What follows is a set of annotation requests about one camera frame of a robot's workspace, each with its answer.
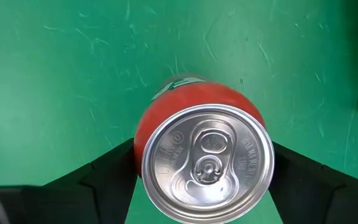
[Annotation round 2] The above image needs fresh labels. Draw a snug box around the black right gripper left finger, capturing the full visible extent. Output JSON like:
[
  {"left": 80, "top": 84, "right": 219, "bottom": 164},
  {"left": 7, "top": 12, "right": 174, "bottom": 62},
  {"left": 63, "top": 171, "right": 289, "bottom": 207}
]
[{"left": 0, "top": 138, "right": 138, "bottom": 224}]

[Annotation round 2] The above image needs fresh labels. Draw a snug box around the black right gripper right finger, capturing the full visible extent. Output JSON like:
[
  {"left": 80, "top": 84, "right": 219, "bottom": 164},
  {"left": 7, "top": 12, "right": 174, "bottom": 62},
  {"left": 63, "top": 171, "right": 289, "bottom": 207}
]
[{"left": 268, "top": 141, "right": 358, "bottom": 224}]

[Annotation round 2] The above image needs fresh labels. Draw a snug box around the red soda can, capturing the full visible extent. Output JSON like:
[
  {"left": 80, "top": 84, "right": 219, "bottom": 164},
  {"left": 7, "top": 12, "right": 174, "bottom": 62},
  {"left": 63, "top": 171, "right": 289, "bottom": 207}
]
[{"left": 133, "top": 73, "right": 275, "bottom": 224}]

